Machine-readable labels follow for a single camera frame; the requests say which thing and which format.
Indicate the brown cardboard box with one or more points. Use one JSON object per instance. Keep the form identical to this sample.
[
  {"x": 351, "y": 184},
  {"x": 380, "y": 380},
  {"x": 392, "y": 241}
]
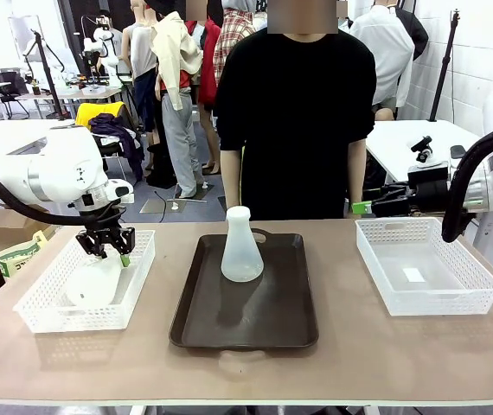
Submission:
[{"x": 8, "y": 220}]

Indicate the white plastic Erlenmeyer flask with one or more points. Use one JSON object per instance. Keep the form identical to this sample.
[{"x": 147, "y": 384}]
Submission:
[
  {"x": 242, "y": 259},
  {"x": 91, "y": 285}
]

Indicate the white work table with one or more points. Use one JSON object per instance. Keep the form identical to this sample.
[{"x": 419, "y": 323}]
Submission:
[{"x": 17, "y": 134}]

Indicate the mannequin in white tank top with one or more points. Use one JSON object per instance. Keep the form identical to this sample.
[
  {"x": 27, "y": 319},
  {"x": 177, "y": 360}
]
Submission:
[{"x": 140, "y": 56}]

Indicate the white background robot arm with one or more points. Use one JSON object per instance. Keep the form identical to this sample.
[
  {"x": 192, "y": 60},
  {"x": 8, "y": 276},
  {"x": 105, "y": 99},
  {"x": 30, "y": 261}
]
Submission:
[{"x": 99, "y": 39}]

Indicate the person's right forearm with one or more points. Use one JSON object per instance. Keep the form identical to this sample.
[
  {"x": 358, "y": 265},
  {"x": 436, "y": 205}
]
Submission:
[{"x": 232, "y": 181}]

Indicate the black hanging jacket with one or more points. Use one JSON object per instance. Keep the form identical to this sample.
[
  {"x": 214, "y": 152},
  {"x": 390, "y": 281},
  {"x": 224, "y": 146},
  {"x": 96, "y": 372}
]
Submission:
[{"x": 417, "y": 30}]

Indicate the green and white bag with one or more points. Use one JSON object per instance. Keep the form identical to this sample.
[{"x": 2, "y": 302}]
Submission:
[{"x": 17, "y": 257}]

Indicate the black office chair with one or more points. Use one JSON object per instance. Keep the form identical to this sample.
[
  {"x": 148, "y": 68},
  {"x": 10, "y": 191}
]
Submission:
[{"x": 8, "y": 88}]

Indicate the person's black sweater torso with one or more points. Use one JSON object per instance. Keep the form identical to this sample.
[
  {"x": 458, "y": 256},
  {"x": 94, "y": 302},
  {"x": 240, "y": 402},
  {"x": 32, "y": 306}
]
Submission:
[{"x": 294, "y": 108}]

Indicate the mannequin in red garment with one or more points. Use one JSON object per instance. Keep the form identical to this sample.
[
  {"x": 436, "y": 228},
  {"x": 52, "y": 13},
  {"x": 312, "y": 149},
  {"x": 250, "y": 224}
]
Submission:
[{"x": 209, "y": 65}]

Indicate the person's left forearm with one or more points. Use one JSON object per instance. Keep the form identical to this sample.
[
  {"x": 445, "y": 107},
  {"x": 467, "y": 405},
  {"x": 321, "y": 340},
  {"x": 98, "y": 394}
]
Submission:
[{"x": 357, "y": 173}]

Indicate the black angled camera stand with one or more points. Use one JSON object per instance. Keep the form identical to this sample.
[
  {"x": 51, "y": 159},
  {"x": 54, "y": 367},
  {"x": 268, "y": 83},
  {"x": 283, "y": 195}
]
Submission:
[{"x": 49, "y": 73}]

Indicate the tall black tripod stand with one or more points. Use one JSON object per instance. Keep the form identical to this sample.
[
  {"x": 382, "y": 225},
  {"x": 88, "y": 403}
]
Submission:
[{"x": 443, "y": 65}]

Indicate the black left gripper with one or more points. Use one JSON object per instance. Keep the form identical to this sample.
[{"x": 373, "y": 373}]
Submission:
[{"x": 101, "y": 220}]

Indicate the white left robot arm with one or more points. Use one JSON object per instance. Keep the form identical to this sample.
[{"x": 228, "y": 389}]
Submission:
[{"x": 56, "y": 164}]

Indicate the yellow cloth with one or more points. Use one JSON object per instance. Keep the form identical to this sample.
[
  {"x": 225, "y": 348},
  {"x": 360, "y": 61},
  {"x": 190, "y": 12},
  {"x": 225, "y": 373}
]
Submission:
[{"x": 86, "y": 112}]

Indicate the mannequin in plaid shirt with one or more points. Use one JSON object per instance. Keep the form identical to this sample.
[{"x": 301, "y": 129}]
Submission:
[{"x": 229, "y": 39}]

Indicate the purple clothing pile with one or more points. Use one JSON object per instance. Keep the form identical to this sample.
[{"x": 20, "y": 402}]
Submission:
[{"x": 125, "y": 142}]

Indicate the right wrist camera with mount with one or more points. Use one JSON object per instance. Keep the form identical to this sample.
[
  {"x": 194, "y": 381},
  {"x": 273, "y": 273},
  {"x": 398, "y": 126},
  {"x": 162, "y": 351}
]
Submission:
[{"x": 424, "y": 170}]

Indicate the white table with black edge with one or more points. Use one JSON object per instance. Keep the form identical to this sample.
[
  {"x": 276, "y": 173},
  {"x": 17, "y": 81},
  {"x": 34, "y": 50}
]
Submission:
[{"x": 398, "y": 142}]

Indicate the grey mannequin base plate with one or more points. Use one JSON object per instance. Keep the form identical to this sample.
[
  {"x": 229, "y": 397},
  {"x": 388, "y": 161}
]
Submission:
[{"x": 160, "y": 206}]

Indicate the left wrist camera white housing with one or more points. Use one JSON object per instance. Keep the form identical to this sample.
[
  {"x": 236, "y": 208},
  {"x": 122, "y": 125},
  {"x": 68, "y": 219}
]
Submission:
[{"x": 119, "y": 190}]

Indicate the dark brown serving tray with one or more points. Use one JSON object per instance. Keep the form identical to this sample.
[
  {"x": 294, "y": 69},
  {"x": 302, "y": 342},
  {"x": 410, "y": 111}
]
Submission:
[{"x": 272, "y": 311}]

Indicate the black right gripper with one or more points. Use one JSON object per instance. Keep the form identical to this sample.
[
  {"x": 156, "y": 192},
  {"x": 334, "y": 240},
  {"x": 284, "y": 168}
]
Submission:
[{"x": 428, "y": 190}]

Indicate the mannequin with beige jacket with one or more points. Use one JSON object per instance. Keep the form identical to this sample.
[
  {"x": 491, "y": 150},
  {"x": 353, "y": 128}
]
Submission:
[{"x": 179, "y": 86}]

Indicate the white perforated plastic basket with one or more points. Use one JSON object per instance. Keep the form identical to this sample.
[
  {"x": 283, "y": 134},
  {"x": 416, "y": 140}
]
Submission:
[
  {"x": 424, "y": 263},
  {"x": 47, "y": 320}
]

